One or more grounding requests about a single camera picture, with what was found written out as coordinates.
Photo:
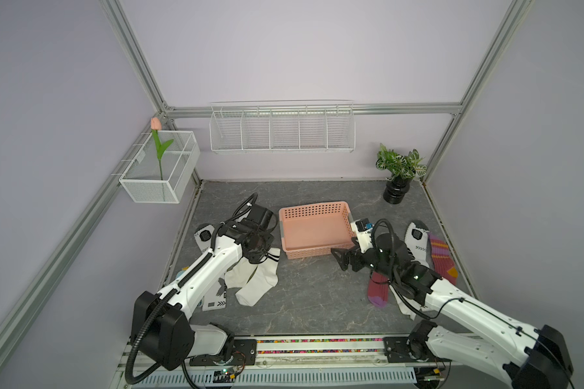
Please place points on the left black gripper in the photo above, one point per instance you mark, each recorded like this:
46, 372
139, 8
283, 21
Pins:
256, 258

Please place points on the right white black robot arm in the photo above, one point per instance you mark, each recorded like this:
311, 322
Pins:
456, 327

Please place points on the potted green plant black pot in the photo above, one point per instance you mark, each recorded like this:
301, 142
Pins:
403, 170

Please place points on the white sport sock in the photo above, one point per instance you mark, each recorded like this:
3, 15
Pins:
416, 239
215, 296

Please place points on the magenta purple yellow-cuff sock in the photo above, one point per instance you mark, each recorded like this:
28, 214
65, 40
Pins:
378, 290

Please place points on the white mesh wall basket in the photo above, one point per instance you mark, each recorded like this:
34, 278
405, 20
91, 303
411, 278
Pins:
141, 178

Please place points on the white sport sock left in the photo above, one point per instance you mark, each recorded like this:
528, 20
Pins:
215, 296

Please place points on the white sport sock right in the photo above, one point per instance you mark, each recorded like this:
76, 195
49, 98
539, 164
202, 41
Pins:
416, 239

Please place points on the white wire wall shelf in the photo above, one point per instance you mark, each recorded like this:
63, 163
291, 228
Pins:
282, 126

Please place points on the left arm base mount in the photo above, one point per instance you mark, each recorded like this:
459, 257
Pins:
236, 352

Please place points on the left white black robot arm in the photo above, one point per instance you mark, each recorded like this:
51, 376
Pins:
161, 332

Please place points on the pink perforated plastic basket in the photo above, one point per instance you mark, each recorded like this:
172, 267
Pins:
315, 229

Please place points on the artificial pink tulip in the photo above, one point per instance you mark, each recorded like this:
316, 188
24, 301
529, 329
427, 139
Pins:
161, 147

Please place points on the white striped sock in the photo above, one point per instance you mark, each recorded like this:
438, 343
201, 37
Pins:
240, 274
402, 305

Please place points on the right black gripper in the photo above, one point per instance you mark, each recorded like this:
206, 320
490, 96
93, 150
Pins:
352, 253

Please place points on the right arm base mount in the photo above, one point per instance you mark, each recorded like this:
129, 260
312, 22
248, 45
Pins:
411, 348

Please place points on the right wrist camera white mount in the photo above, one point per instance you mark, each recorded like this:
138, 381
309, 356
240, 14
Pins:
362, 228

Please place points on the magenta striped sock far right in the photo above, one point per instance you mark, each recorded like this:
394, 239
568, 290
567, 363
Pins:
442, 259

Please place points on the white sock two black stripes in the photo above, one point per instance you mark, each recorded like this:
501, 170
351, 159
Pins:
262, 280

